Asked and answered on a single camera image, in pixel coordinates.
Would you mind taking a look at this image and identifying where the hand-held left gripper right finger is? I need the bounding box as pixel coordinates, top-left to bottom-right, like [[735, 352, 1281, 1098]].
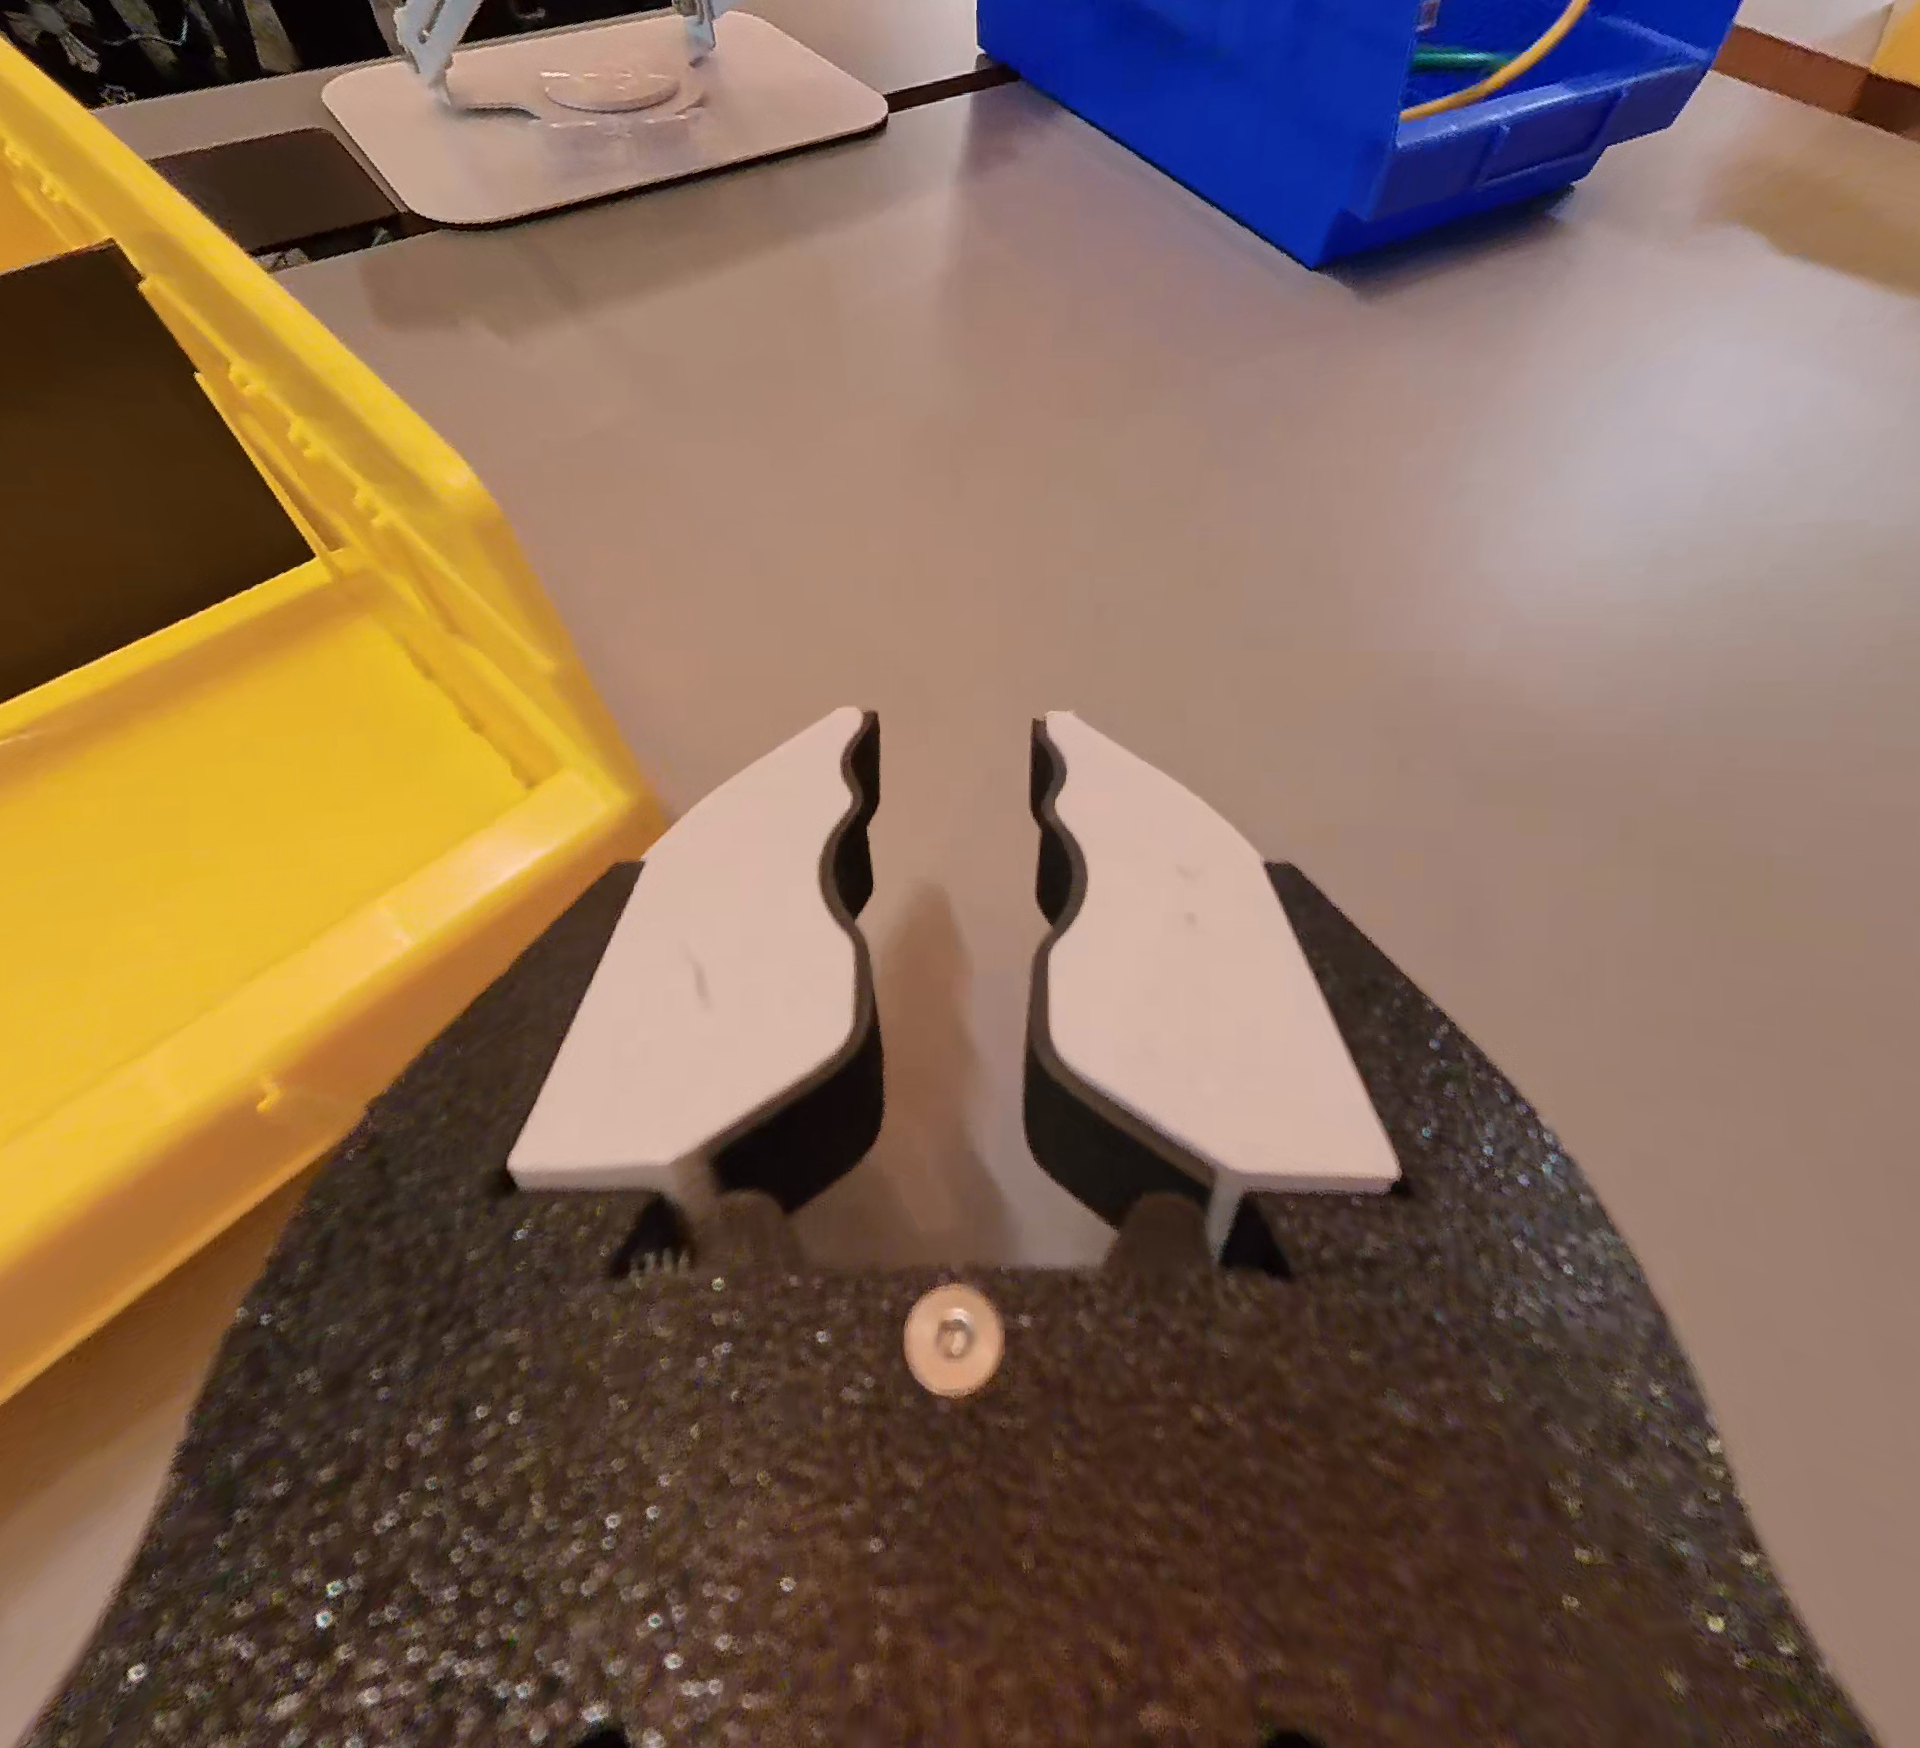
[[1027, 707, 1405, 1256]]

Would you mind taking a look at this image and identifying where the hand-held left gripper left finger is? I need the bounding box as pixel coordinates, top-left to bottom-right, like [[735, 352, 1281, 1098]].
[[505, 701, 888, 1214]]

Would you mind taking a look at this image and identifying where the yellow plastic bin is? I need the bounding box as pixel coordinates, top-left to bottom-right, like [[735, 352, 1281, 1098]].
[[0, 38, 668, 1405]]

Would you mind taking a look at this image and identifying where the blue plastic bin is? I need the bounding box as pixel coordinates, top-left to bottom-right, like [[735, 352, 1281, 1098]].
[[973, 0, 1801, 270]]

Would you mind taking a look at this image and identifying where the instruction sheet on wooden stand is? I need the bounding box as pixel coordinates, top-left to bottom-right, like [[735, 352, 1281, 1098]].
[[58, 0, 1039, 228]]

